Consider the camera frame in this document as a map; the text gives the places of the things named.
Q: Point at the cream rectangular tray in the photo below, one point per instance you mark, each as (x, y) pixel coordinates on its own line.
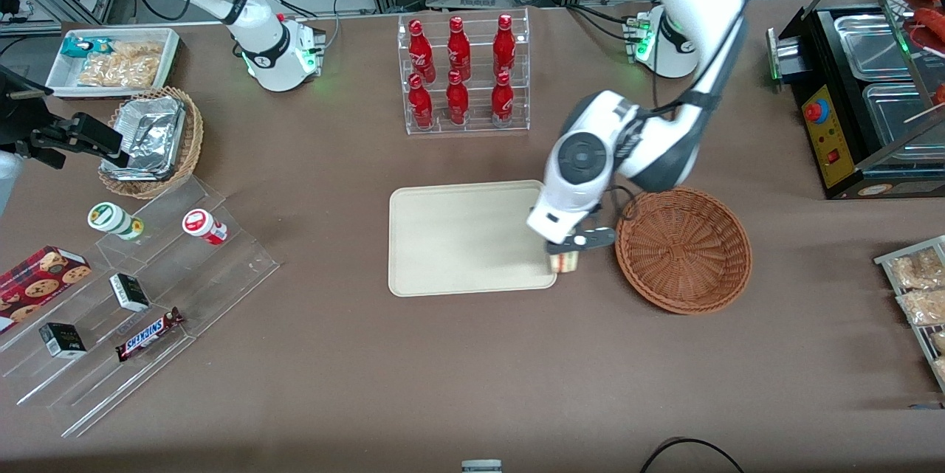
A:
(465, 237)

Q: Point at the clear bag of chips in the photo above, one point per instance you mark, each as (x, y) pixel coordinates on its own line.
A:
(122, 67)

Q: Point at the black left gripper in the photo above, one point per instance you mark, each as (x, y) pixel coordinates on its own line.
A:
(554, 249)

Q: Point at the green capped white bottle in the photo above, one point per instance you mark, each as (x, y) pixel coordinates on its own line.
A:
(111, 219)

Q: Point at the clear acrylic stepped display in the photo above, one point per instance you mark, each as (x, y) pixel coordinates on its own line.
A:
(221, 274)

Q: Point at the light wicker basket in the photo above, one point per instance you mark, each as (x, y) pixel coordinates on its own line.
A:
(193, 133)

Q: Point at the triangular sandwich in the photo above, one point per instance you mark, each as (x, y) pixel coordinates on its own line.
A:
(564, 264)

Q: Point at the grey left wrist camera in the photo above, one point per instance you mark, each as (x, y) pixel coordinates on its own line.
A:
(602, 237)

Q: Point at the red capped white bottle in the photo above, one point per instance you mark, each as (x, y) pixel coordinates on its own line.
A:
(203, 226)

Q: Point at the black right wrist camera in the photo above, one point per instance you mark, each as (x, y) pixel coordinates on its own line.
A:
(22, 119)

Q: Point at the teal snack packet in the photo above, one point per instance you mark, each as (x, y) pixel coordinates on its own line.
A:
(81, 46)

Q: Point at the Snickers chocolate bar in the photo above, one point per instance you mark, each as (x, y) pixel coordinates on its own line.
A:
(148, 335)

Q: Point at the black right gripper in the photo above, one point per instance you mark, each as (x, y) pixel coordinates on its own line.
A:
(16, 121)

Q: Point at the black food warmer machine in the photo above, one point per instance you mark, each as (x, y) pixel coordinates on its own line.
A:
(819, 60)

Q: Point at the clear bag of snacks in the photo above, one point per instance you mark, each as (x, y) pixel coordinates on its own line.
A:
(915, 270)
(939, 342)
(940, 370)
(923, 307)

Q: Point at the red cola bottle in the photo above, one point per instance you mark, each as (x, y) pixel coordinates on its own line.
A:
(457, 100)
(502, 100)
(420, 104)
(458, 49)
(419, 49)
(504, 45)

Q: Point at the aluminium foil containers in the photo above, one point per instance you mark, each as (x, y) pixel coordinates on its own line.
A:
(151, 133)

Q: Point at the small black carton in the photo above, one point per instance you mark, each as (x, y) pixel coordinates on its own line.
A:
(63, 340)
(129, 292)

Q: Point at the red cookie box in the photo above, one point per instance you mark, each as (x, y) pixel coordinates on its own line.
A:
(40, 285)

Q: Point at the white plastic snack bin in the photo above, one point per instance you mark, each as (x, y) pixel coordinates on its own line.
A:
(63, 78)

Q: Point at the round brown wicker basket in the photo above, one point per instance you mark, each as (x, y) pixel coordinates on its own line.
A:
(683, 251)

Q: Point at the clear acrylic bottle rack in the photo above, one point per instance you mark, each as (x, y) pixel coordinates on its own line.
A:
(480, 119)

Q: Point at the steel warmer pan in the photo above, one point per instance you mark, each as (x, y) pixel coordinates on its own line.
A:
(893, 119)
(871, 45)

